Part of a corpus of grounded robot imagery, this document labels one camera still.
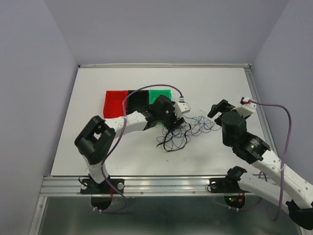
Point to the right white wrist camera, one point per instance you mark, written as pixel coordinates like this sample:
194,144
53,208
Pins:
246,109

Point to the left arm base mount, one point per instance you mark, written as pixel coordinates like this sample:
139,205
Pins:
104,199

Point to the aluminium front rail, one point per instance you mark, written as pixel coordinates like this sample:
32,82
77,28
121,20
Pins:
132,186

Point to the red plastic bin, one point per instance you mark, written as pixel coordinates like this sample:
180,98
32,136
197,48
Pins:
113,103

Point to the green plastic bin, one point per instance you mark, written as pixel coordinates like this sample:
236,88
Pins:
155,94

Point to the aluminium right side rail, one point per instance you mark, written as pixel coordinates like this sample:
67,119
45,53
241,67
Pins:
260,110

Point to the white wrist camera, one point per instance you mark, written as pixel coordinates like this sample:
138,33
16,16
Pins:
181,107
246,109

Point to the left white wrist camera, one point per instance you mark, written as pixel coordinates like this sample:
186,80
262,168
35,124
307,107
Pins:
181,107

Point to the black plastic bin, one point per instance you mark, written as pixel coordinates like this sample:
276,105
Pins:
137,101

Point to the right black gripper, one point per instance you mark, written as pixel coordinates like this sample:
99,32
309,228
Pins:
221,106

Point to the aluminium back rail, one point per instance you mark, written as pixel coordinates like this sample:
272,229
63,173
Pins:
164,65

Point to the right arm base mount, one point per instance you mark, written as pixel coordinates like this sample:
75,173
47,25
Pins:
235,198

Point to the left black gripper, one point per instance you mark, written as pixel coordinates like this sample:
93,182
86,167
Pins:
170,126

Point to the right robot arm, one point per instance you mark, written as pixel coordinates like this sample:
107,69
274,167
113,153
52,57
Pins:
290,192

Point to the aluminium rail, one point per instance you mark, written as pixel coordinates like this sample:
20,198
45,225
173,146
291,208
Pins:
260,110
164,65
132,186

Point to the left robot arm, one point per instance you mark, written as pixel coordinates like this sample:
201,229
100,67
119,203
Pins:
94,142

